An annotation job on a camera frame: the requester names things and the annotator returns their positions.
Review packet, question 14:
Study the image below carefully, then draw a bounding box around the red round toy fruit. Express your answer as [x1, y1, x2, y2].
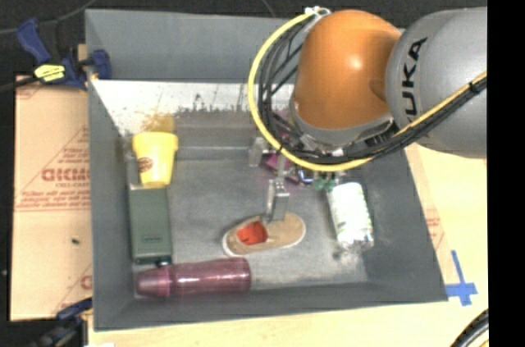
[235, 219, 269, 245]

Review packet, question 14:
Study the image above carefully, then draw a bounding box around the dark green flat block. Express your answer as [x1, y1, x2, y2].
[127, 184, 174, 266]

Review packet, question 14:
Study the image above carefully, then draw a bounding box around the tan oval dish white rim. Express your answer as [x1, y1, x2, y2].
[221, 212, 307, 258]

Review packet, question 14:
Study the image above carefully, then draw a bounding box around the white and green plastic bottle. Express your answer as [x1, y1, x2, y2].
[326, 181, 375, 251]

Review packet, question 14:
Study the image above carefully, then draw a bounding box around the purple plastic bottle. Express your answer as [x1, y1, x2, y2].
[135, 257, 253, 299]

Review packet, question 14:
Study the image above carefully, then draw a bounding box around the yellow cup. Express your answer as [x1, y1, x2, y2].
[131, 131, 180, 187]

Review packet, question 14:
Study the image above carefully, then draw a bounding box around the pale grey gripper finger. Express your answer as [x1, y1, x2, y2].
[248, 136, 268, 169]
[265, 179, 291, 223]

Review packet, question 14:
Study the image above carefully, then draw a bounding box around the grey metal bin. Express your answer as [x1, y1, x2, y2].
[84, 8, 450, 331]

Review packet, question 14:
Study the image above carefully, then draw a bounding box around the brown cardboard board red print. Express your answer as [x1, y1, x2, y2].
[8, 72, 454, 322]

